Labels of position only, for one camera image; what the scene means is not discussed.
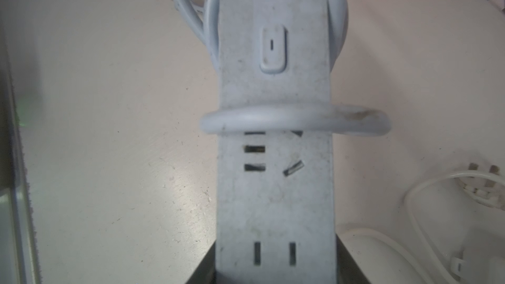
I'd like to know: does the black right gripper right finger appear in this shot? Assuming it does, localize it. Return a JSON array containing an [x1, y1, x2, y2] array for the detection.
[[335, 235, 370, 284]]

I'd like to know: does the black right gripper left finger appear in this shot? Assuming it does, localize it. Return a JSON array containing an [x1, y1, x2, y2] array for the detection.
[[186, 243, 216, 284]]

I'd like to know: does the pale blue power strip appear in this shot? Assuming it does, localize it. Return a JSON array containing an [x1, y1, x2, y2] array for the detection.
[[216, 0, 337, 283]]

